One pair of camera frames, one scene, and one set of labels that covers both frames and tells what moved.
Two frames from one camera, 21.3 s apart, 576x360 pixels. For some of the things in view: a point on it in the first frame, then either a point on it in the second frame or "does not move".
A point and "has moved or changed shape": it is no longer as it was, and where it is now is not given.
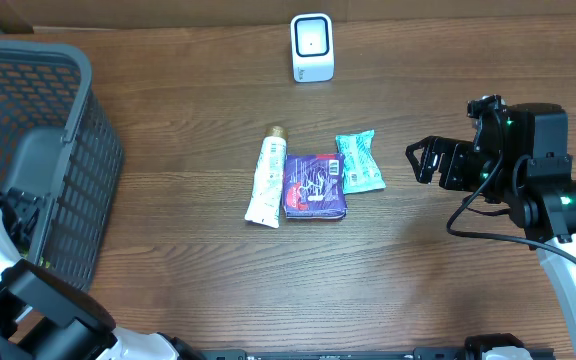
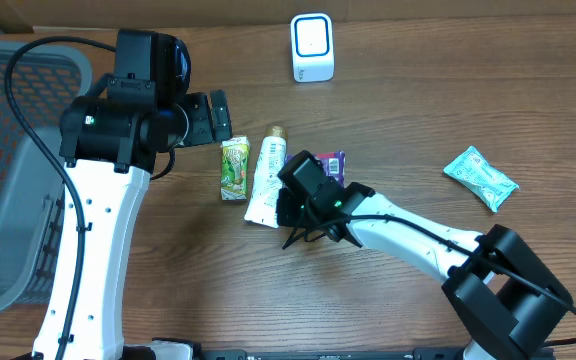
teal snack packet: (361, 172) has moved or changed shape
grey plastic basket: (35, 121) does not move
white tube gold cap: (265, 197) does not move
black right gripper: (452, 150) to (292, 218)
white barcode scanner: (312, 47) does not move
